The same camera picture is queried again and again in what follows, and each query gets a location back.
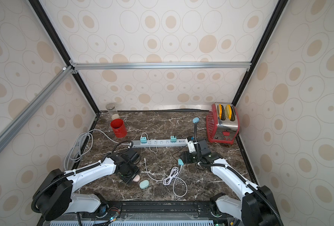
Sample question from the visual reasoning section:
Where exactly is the pink earbud case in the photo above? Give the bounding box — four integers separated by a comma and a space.
133, 175, 141, 183

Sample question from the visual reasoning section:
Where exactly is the teal charger with black cable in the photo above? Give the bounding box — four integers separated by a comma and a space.
170, 136, 177, 143

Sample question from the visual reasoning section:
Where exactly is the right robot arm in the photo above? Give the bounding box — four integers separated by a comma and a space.
180, 118, 283, 226

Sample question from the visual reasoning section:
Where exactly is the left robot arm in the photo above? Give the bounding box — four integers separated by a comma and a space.
31, 140, 140, 221

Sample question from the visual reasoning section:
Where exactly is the green earbud case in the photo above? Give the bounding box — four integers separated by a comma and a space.
139, 180, 150, 189

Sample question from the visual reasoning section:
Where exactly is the blue earbud case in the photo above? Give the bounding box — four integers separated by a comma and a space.
192, 117, 200, 124

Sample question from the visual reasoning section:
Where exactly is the red silver toaster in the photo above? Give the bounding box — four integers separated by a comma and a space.
206, 103, 240, 145

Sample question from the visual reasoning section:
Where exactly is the red metal cup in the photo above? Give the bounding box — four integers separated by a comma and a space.
110, 119, 127, 138

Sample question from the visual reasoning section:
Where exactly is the clear glass jar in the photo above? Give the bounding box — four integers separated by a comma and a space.
106, 103, 120, 120

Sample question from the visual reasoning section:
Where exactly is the coiled white usb cable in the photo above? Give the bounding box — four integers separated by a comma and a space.
143, 158, 189, 197

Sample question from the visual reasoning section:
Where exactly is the power strip white cord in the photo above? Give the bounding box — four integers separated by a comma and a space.
63, 128, 134, 171

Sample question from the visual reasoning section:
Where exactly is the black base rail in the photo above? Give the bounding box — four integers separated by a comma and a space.
36, 200, 282, 226

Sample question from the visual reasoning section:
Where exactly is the horizontal aluminium rail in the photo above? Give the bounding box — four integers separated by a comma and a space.
71, 61, 251, 71

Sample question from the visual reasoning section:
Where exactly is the diagonal aluminium rail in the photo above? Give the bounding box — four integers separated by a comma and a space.
0, 66, 73, 153

